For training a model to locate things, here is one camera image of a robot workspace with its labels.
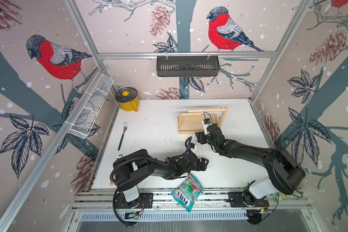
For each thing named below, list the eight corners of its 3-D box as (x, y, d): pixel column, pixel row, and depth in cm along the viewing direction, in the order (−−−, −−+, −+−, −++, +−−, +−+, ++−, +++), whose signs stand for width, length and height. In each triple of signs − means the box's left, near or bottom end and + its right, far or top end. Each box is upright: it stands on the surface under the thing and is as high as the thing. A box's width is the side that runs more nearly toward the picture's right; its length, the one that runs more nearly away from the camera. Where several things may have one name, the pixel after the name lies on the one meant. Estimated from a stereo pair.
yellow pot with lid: (116, 113, 115) (109, 101, 104) (121, 99, 126) (116, 87, 115) (138, 113, 115) (133, 101, 104) (141, 99, 126) (137, 86, 115)
